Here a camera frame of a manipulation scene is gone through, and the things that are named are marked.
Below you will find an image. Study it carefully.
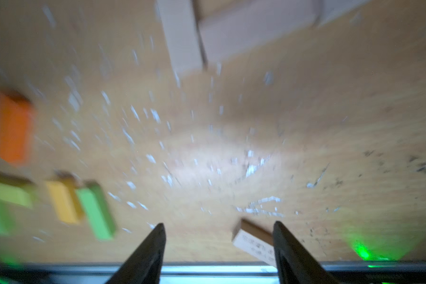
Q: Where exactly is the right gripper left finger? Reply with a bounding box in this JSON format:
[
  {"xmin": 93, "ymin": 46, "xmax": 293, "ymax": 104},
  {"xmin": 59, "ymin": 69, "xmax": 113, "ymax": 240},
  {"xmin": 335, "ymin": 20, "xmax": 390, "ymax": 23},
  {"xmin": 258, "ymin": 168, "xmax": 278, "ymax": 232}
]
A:
[{"xmin": 106, "ymin": 223, "xmax": 166, "ymax": 284}]

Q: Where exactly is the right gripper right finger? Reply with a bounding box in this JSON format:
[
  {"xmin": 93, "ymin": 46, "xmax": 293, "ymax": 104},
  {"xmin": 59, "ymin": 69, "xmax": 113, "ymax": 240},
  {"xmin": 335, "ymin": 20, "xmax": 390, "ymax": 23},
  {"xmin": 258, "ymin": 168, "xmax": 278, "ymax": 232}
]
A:
[{"xmin": 272, "ymin": 221, "xmax": 338, "ymax": 284}]

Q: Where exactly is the natural wood block bottom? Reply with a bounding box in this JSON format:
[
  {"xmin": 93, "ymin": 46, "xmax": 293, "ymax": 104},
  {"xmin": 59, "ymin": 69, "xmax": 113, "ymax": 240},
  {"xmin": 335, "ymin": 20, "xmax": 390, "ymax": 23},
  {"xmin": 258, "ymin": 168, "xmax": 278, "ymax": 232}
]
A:
[{"xmin": 232, "ymin": 219, "xmax": 277, "ymax": 267}]

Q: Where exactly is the natural wood block short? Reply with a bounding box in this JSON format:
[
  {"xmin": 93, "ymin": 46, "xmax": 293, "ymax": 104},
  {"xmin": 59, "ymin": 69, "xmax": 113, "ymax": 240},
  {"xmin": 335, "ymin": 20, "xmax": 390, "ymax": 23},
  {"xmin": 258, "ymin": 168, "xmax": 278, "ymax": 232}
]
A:
[{"xmin": 199, "ymin": 1, "xmax": 322, "ymax": 63}]

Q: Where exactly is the natural wood block angled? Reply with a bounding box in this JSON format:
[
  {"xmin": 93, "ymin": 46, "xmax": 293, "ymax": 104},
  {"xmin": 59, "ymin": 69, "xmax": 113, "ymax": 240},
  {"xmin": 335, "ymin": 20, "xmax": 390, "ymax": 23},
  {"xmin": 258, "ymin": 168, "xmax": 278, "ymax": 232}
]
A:
[{"xmin": 318, "ymin": 0, "xmax": 369, "ymax": 26}]

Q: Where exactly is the light green block right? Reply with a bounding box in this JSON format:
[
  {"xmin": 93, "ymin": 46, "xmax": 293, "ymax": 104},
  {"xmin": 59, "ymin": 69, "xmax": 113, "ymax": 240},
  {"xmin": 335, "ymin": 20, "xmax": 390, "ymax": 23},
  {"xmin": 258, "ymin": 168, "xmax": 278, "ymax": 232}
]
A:
[{"xmin": 75, "ymin": 182, "xmax": 117, "ymax": 241}]

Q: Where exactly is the yellow block small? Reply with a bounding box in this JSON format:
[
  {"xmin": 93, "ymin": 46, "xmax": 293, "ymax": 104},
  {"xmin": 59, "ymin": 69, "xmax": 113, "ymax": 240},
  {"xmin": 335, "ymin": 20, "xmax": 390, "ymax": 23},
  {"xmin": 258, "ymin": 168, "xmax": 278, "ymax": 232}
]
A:
[{"xmin": 45, "ymin": 172, "xmax": 85, "ymax": 225}]

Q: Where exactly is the yellow block lying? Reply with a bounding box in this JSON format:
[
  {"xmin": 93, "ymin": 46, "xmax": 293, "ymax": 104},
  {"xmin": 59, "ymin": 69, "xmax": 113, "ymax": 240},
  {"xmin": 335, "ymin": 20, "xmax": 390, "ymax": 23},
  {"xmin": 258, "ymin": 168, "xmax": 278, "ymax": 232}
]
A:
[{"xmin": 0, "ymin": 173, "xmax": 36, "ymax": 209}]

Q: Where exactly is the orange block centre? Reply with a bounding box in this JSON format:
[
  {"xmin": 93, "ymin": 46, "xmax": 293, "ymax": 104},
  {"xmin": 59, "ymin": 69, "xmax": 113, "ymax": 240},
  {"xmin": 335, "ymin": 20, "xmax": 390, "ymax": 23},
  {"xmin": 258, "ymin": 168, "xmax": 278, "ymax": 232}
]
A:
[{"xmin": 0, "ymin": 89, "xmax": 36, "ymax": 165}]

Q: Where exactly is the front aluminium rail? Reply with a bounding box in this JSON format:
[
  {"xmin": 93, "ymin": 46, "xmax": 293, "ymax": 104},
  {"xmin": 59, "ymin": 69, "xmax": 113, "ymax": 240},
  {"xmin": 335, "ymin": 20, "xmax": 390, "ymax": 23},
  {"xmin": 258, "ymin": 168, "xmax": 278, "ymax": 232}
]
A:
[{"xmin": 0, "ymin": 261, "xmax": 426, "ymax": 284}]

